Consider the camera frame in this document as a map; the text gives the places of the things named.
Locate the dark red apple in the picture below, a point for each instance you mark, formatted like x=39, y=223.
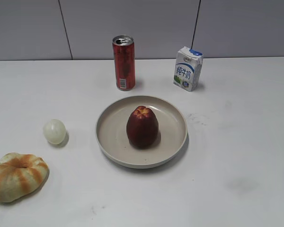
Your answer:
x=142, y=127

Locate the beige round plate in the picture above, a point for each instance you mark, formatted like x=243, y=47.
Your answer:
x=114, y=143

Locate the red soda can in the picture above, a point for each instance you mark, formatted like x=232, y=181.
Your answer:
x=123, y=48

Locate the orange striped pumpkin bread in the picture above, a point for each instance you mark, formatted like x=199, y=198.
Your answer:
x=20, y=175

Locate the white egg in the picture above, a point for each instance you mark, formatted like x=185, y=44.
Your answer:
x=54, y=131

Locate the white blue milk carton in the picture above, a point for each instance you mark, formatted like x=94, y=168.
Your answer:
x=187, y=68

